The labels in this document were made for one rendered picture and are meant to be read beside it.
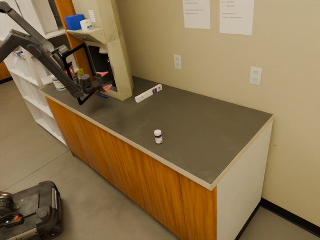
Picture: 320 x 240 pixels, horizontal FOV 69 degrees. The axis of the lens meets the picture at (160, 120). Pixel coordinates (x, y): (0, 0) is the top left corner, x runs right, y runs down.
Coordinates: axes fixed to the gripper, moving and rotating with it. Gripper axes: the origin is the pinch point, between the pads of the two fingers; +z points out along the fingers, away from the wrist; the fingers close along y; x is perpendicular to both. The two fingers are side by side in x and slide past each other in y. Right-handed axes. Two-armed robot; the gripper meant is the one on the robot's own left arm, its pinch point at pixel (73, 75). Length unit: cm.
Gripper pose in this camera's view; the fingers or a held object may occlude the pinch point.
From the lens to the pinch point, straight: 193.0
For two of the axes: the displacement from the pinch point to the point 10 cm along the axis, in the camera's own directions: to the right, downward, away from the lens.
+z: 5.4, 7.6, 3.6
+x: -2.5, 5.6, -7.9
